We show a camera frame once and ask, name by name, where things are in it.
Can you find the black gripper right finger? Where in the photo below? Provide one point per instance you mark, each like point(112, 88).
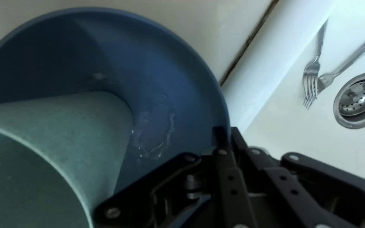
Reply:
point(300, 191)

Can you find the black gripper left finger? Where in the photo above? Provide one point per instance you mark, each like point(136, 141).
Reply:
point(174, 195)

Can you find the light blue cup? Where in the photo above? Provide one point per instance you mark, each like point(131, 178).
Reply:
point(60, 157)

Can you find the dark blue bowl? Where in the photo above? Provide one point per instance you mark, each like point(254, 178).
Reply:
point(172, 93)

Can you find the white ceramic sink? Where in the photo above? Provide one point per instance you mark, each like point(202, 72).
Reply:
point(300, 83)

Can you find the metal sink drain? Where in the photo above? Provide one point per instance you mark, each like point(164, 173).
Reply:
point(349, 103)

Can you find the silver fork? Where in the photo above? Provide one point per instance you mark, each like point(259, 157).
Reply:
point(328, 77)

